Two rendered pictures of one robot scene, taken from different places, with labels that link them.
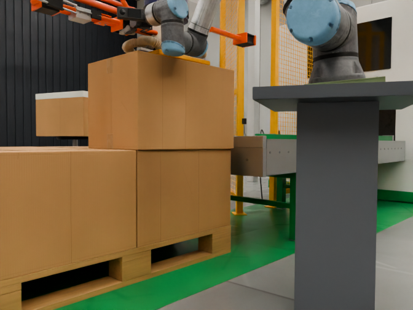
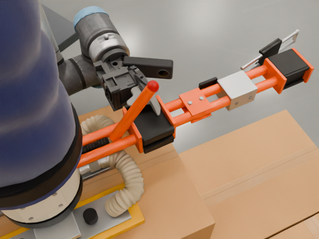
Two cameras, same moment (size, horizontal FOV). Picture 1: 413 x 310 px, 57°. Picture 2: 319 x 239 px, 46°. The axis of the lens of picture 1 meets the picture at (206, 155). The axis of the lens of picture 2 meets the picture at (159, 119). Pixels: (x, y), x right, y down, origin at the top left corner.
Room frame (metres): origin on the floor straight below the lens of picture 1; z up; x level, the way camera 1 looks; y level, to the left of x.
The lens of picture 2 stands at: (2.13, 0.56, 1.75)
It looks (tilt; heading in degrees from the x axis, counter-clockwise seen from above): 55 degrees down; 202
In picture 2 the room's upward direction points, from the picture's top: straight up
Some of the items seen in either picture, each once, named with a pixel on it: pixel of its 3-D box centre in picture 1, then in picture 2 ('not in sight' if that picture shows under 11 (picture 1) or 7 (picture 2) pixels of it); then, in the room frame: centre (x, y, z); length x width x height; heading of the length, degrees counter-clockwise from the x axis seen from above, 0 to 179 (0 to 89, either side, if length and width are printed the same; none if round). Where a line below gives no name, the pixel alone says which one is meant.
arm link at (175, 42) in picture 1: (174, 39); (96, 64); (1.52, 0.13, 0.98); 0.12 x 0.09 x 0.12; 147
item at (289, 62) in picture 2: (46, 5); (286, 70); (1.46, 0.61, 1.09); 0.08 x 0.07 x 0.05; 138
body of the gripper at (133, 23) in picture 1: (144, 19); (120, 78); (1.63, 0.26, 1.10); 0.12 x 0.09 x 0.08; 48
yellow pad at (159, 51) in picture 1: (179, 55); not in sight; (1.84, 0.13, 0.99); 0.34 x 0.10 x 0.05; 138
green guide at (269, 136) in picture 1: (304, 139); not in sight; (3.47, -0.89, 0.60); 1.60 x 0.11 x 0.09; 137
